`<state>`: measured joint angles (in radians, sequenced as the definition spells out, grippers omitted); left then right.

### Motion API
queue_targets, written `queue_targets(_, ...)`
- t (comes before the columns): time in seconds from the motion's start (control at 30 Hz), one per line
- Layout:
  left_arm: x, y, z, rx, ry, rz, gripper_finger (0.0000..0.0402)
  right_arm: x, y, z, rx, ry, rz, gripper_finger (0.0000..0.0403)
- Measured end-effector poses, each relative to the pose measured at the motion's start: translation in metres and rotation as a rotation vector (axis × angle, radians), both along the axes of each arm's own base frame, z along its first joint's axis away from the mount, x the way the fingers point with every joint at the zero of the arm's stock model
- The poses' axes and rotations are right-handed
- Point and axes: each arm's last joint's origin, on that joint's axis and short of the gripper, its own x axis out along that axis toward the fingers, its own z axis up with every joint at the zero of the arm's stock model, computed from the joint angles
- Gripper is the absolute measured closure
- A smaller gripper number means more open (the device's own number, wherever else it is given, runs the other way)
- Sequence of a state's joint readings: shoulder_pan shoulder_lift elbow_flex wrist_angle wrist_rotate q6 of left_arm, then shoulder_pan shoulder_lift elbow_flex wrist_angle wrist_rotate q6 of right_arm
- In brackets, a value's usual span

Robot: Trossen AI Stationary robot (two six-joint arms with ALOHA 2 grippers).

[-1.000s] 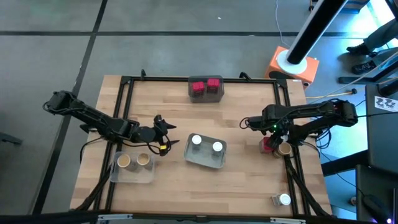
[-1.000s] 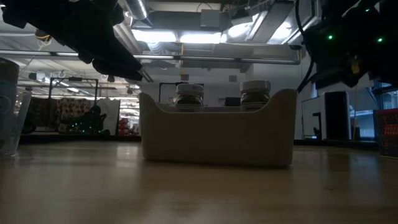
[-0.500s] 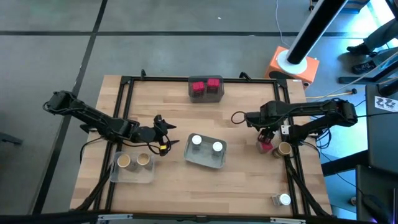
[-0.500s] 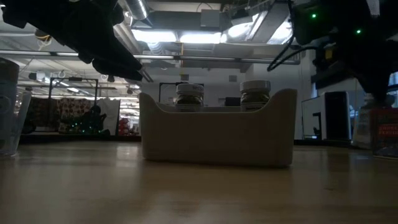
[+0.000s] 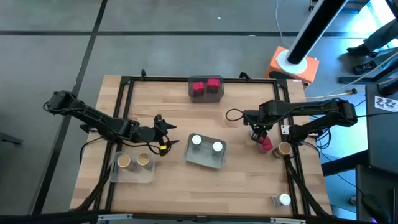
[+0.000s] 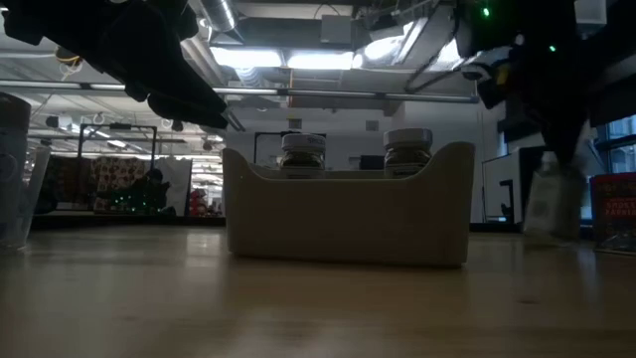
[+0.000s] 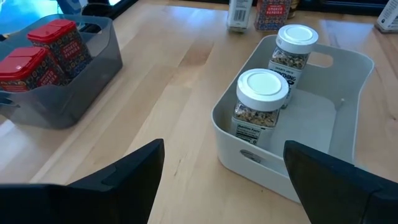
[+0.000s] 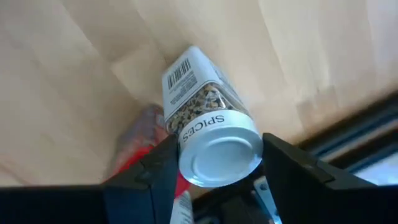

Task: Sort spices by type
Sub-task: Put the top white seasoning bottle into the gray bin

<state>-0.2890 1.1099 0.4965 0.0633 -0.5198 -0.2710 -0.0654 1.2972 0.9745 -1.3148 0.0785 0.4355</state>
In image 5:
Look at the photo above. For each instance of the dark floor object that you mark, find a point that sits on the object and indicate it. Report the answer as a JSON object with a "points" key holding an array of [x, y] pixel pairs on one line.
{"points": [[9, 139]]}

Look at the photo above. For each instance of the white-lid bagel seasoning jar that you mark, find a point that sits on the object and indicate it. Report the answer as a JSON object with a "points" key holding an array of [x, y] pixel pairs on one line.
{"points": [[282, 199], [196, 139], [217, 146]]}

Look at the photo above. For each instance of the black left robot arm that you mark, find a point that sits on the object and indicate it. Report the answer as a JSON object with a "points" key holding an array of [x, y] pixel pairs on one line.
{"points": [[93, 118]]}

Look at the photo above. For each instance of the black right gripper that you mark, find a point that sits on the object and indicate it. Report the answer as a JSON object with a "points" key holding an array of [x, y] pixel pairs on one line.
{"points": [[259, 130]]}

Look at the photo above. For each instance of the brown-lid spice jar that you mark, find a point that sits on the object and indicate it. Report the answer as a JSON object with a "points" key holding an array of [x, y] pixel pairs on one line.
{"points": [[143, 159], [123, 160], [284, 148]]}

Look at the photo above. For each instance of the black side desk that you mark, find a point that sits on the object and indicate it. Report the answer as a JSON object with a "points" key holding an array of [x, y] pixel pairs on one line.
{"points": [[382, 140]]}

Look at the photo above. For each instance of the black desk crossbeam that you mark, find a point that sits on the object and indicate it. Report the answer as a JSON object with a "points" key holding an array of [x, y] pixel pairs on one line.
{"points": [[342, 162]]}

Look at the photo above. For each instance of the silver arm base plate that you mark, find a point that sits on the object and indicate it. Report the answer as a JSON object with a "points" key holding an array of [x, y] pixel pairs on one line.
{"points": [[285, 129]]}

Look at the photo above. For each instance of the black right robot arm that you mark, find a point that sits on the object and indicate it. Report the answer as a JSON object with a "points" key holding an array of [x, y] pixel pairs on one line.
{"points": [[298, 107]]}

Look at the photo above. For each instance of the black computer mouse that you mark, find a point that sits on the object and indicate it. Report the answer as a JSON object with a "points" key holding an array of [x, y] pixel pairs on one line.
{"points": [[374, 205]]}

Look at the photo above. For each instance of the black desk legs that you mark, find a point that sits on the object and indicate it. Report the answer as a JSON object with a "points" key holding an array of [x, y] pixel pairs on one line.
{"points": [[357, 80]]}

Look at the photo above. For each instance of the white printed marker sheet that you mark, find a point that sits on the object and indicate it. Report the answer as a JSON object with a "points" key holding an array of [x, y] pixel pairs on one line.
{"points": [[385, 103]]}

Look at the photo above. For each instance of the light grey plastic bin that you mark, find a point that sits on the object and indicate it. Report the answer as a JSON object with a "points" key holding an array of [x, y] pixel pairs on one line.
{"points": [[206, 155]]}

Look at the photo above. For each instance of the white round disc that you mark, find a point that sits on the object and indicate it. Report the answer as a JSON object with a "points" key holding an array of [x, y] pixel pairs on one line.
{"points": [[283, 63]]}

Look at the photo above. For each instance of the orange box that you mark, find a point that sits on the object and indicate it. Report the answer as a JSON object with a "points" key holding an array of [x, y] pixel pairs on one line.
{"points": [[312, 67]]}

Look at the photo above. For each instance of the black low desk surface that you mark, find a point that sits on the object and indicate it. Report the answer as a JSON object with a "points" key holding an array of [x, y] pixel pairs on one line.
{"points": [[376, 183]]}

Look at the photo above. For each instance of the black metal table frame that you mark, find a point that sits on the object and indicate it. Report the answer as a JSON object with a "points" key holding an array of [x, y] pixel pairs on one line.
{"points": [[171, 79]]}

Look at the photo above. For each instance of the dark grey translucent bin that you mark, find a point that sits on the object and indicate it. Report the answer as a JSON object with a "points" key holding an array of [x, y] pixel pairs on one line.
{"points": [[206, 98]]}

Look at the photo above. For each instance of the person's shoe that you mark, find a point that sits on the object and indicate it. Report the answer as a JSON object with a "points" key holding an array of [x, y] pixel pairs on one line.
{"points": [[365, 67]]}

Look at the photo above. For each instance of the person's leg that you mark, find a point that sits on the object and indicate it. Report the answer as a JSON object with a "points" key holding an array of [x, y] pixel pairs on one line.
{"points": [[382, 37]]}

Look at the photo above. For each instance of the silver frame bracket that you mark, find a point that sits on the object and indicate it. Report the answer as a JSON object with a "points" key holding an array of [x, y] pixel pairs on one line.
{"points": [[113, 216], [287, 221]]}

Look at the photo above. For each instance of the black frame clamp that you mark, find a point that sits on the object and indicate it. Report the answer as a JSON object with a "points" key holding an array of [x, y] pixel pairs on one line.
{"points": [[143, 73], [245, 75]]}

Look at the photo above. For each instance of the clear plastic bin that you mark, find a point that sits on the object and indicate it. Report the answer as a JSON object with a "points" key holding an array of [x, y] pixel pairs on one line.
{"points": [[133, 177]]}

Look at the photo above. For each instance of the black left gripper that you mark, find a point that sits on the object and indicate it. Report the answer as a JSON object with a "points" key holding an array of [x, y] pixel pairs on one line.
{"points": [[152, 135]]}

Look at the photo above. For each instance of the red-lid smoked paprika tin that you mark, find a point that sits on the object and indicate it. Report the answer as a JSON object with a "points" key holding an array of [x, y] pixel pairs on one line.
{"points": [[213, 84], [267, 146], [198, 88]]}

